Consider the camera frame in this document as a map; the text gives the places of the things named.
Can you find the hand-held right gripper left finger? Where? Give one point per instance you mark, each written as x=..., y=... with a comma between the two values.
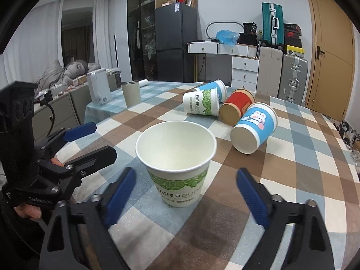
x=121, y=197

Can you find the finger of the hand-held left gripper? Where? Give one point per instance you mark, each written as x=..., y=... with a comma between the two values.
x=95, y=157
x=80, y=131

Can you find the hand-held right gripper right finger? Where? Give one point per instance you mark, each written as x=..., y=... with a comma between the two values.
x=253, y=199

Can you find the white green paper cup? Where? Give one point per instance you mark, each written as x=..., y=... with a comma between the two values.
x=174, y=157
x=201, y=102

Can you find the blue cartoon paper cup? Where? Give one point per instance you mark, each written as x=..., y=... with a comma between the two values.
x=254, y=126

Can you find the red paper cup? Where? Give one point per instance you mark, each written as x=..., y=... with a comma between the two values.
x=237, y=107

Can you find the plain blue paper cup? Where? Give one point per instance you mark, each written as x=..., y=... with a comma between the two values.
x=217, y=87

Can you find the person's left hand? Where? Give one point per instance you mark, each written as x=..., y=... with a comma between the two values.
x=28, y=211

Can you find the beige sofa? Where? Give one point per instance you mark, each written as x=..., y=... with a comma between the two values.
x=63, y=109

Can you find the white countertop appliance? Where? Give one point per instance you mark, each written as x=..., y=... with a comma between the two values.
x=98, y=88

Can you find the checked tablecloth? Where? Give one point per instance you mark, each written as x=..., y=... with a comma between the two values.
x=295, y=160

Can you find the grey duvet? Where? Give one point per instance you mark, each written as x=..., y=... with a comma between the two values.
x=67, y=71

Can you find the beige tumbler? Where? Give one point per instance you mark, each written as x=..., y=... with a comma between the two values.
x=130, y=94

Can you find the white paper roll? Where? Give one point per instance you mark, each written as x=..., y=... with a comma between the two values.
x=146, y=82

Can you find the white curtain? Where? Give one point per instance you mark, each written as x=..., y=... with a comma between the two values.
x=104, y=33

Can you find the patterned cloth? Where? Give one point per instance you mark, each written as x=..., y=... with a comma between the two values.
x=347, y=132

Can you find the dark glass wardrobe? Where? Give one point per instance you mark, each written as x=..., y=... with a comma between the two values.
x=140, y=28

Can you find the silver suitcase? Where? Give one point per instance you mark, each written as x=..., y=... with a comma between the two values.
x=294, y=78

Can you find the white suitcase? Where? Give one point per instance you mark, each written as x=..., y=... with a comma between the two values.
x=270, y=71

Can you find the black refrigerator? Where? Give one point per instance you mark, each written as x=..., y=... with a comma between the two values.
x=174, y=42

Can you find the white drawer desk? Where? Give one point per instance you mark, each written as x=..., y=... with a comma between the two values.
x=244, y=67

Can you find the black yellow shoe box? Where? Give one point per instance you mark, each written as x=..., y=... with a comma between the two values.
x=294, y=49

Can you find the black bag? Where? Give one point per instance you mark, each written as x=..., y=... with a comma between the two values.
x=248, y=35

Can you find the blue plastic bag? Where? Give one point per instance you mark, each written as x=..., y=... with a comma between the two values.
x=226, y=37

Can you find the black arched tube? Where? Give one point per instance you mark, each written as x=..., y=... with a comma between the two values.
x=209, y=26

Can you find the black red shoe box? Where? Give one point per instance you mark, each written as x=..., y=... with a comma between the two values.
x=292, y=33

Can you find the wooden door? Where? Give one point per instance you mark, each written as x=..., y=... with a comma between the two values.
x=332, y=47

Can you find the teal suitcase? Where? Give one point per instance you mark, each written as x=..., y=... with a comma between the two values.
x=271, y=25

